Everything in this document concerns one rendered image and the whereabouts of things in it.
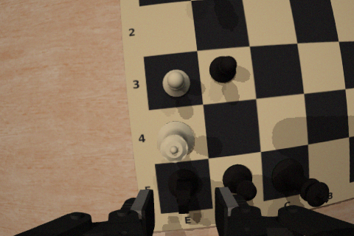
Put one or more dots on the white pawn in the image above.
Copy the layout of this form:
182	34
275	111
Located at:
176	83

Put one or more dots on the black and cream chessboard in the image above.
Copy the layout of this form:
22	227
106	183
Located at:
292	96

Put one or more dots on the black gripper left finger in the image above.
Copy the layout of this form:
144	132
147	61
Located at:
138	212

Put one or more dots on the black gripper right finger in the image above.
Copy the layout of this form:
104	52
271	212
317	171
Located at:
291	221

